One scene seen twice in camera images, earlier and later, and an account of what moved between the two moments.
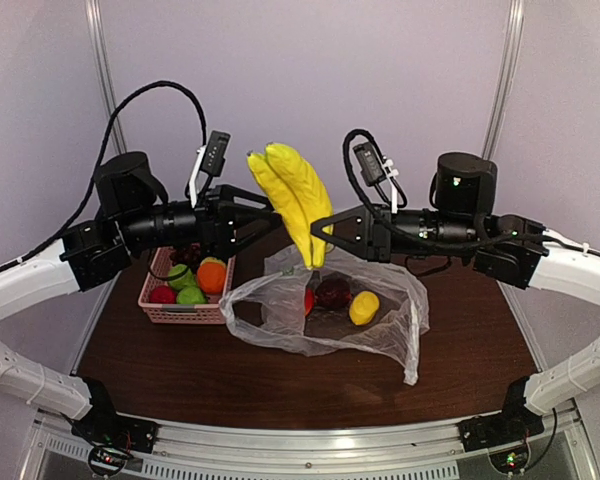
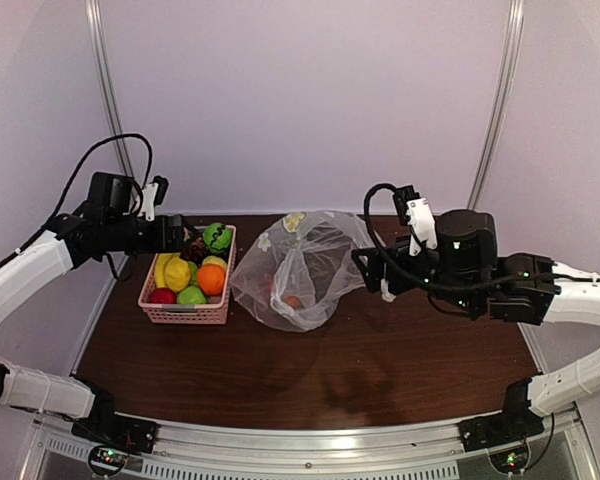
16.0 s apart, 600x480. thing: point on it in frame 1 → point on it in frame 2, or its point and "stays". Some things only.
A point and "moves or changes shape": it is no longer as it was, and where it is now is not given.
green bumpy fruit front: [190, 295] stays
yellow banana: [297, 194] → [160, 264]
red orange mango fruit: [309, 301] → [293, 301]
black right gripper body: [386, 243] → [470, 299]
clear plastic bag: [347, 300] moves or changes shape
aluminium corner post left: [109, 88] stays
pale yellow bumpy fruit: [212, 259] stays
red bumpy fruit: [162, 294] stays
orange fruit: [212, 277] stays
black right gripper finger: [349, 226] → [365, 270]
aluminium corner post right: [508, 51] stays
